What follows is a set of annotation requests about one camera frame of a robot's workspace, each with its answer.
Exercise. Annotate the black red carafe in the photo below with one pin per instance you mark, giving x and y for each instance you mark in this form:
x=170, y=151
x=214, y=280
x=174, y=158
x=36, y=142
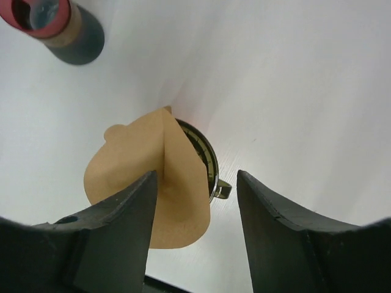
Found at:
x=72, y=33

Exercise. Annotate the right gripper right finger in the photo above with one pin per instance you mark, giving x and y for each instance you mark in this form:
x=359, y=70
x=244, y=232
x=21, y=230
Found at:
x=293, y=249

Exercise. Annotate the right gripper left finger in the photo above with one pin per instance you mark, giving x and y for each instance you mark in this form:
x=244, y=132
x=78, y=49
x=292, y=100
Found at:
x=102, y=248

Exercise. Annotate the dark green dripper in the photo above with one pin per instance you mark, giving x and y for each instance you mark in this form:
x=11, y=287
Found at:
x=217, y=187

